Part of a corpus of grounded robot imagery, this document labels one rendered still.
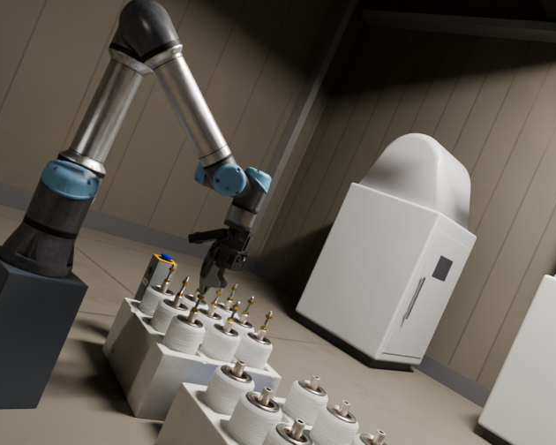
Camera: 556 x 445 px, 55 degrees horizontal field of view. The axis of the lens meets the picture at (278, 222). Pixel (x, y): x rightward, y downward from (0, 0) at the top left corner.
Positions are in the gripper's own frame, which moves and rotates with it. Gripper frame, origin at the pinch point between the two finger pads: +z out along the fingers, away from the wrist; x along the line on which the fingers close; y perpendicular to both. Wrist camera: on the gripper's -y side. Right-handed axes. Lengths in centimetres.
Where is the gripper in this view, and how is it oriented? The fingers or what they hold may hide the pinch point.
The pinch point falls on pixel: (201, 289)
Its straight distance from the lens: 145.8
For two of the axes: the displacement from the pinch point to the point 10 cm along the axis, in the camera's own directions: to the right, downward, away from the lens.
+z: -4.0, 9.2, 0.3
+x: 3.5, 1.3, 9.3
